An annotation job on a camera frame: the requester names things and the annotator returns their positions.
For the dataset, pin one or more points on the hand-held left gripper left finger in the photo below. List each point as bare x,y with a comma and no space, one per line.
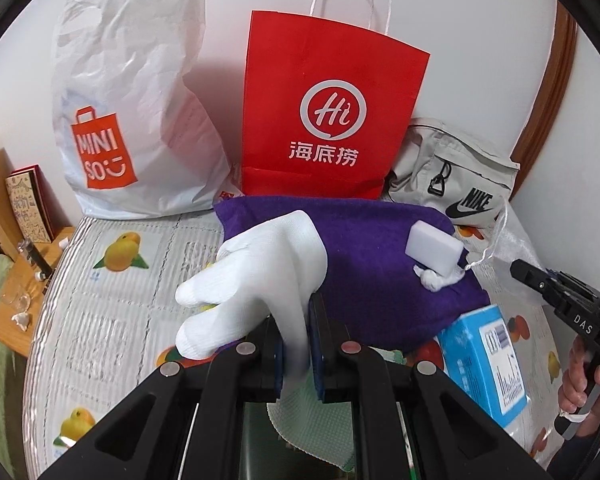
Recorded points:
278,360

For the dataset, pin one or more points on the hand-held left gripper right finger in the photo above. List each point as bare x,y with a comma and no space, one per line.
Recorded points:
316,360

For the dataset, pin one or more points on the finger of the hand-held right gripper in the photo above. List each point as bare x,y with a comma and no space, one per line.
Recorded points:
572,282
532,275

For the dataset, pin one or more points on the white glove with green cuff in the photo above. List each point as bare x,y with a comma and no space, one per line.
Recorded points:
260,270

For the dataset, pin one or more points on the person's right hand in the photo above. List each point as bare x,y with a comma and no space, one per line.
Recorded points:
577,380

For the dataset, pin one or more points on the blue tissue box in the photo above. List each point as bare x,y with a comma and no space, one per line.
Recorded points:
480,360

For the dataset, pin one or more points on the purple towel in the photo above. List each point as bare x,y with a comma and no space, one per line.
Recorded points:
380,280

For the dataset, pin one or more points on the grey waist bag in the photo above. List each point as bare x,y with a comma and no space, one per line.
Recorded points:
430,170

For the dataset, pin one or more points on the fruit print tablecloth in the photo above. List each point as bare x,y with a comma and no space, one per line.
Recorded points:
120,320

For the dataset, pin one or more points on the small black bottle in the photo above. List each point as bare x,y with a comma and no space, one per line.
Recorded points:
35,260

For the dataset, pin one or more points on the wooden nightstand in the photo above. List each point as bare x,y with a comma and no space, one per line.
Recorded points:
15,340

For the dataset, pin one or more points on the clear crumpled wrapper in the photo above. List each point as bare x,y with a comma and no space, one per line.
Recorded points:
17,305

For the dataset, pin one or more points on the red paper bag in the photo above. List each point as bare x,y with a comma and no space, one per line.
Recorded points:
330,85

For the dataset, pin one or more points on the illustrated book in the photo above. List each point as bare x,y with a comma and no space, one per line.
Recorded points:
30,205

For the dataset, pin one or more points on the white plastic shopping bag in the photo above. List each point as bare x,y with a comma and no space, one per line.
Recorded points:
130,85

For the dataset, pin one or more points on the brown wooden door frame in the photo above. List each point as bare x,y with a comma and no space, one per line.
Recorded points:
550,100

